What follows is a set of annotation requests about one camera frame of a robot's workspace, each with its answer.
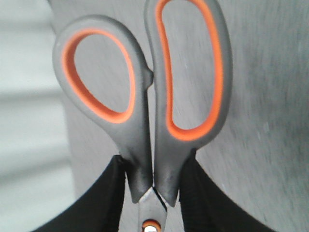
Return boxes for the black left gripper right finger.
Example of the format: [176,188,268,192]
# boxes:
[179,150,273,232]

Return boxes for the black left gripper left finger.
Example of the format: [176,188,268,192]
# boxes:
[35,155,126,232]

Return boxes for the grey orange handled scissors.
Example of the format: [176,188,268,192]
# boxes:
[53,0,233,232]

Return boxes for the grey pleated curtain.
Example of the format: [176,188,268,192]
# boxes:
[0,0,74,232]

